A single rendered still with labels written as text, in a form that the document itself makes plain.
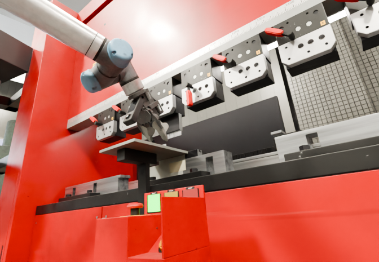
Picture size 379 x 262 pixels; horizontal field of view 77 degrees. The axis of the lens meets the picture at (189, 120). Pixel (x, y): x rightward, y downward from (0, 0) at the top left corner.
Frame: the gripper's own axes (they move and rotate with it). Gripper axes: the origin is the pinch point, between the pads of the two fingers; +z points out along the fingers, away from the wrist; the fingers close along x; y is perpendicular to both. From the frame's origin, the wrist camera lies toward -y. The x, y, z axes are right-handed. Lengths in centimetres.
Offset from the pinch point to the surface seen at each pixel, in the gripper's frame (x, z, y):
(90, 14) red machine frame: 68, -84, 75
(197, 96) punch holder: -16.1, -8.5, 14.0
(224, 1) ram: -33, -36, 38
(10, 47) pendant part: 101, -82, 30
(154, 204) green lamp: -12.0, 8.8, -26.1
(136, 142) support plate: -6.7, -6.7, -16.1
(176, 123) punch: -2.1, -1.4, 12.6
